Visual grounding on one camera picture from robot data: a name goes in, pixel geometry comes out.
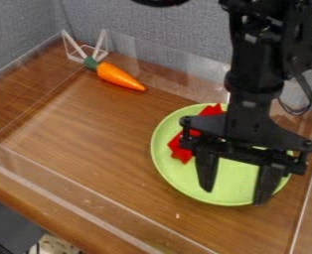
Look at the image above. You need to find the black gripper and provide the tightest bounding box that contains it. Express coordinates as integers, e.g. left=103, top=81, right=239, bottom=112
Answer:
left=180, top=93, right=312, bottom=205

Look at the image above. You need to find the red block object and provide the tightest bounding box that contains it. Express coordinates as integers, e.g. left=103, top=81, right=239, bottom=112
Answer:
left=166, top=102, right=227, bottom=165

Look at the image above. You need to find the orange toy carrot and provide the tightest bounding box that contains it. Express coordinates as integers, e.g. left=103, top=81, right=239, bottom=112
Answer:
left=83, top=57, right=146, bottom=91

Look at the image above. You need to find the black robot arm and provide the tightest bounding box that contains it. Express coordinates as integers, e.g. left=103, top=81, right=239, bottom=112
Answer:
left=180, top=0, right=312, bottom=205

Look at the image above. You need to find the green round plate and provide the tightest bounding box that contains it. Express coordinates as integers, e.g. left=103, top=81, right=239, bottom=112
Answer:
left=150, top=103, right=259, bottom=206

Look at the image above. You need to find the black cable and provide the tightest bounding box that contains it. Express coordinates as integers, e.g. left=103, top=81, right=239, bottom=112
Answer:
left=276, top=70, right=312, bottom=117

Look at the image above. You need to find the clear acrylic enclosure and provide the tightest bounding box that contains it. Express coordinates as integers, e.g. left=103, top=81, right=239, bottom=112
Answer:
left=0, top=32, right=312, bottom=254

